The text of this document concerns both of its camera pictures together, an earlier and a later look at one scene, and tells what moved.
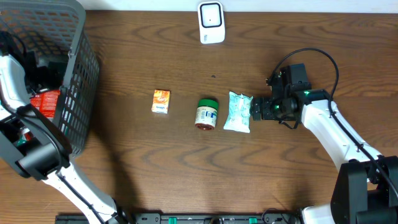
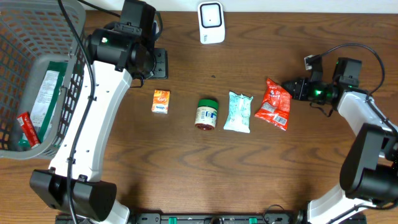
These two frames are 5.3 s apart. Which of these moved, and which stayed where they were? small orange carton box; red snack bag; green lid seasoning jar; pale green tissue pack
Moved: red snack bag
Stayed: small orange carton box; green lid seasoning jar; pale green tissue pack
